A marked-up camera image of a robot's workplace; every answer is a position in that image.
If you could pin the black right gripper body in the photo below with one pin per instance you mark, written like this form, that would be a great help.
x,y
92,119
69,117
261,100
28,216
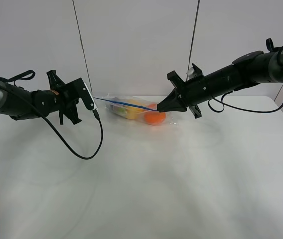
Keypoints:
x,y
200,88

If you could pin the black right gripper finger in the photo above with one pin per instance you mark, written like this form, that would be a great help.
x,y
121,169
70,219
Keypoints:
x,y
171,99
171,108

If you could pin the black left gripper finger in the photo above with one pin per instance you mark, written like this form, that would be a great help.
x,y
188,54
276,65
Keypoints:
x,y
61,113

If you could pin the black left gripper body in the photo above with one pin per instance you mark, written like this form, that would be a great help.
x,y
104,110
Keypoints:
x,y
60,97

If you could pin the clear zip bag blue zipper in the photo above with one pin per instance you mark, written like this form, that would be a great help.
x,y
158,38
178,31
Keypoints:
x,y
170,120

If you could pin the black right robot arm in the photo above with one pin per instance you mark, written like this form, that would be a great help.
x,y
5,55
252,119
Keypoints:
x,y
245,72

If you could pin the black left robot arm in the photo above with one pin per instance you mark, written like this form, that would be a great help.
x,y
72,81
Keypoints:
x,y
21,104

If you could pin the orange fruit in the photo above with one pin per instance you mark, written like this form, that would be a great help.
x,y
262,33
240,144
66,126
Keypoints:
x,y
153,117

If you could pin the yellow pear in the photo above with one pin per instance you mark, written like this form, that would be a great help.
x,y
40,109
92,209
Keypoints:
x,y
133,112

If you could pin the purple eggplant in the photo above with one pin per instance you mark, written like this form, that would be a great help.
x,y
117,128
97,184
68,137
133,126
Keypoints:
x,y
116,107

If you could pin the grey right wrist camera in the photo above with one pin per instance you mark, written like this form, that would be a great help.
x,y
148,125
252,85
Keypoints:
x,y
191,73

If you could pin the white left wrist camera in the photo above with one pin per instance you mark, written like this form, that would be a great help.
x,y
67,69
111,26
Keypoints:
x,y
87,98

